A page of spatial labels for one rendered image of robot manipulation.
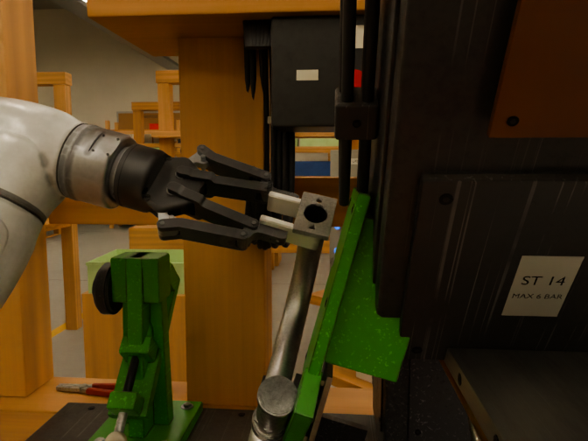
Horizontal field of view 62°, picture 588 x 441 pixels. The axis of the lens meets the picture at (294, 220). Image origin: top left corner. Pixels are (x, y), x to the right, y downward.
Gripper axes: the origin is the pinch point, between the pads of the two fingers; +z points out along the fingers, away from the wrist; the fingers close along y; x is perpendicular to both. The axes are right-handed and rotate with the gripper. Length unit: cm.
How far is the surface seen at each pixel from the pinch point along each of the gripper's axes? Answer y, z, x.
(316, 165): 474, -26, 495
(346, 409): -6.1, 15.9, 40.5
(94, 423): -20.0, -22.3, 37.7
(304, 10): 27.4, -6.7, -8.9
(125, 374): -14.7, -17.8, 25.8
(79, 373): 43, -118, 274
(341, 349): -14.5, 8.0, -2.4
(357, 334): -13.2, 9.0, -3.6
